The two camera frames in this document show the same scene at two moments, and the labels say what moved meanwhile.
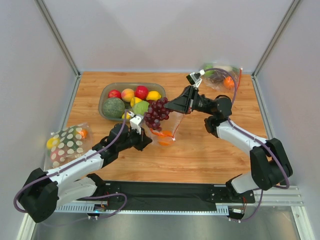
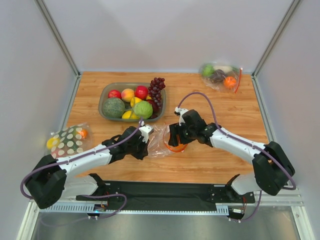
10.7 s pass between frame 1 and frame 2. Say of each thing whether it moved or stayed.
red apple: stayed
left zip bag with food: stayed
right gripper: moved
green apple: stayed
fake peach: stayed
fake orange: moved
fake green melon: stayed
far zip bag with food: stayed
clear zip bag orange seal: moved
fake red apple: stayed
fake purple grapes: moved
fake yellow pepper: stayed
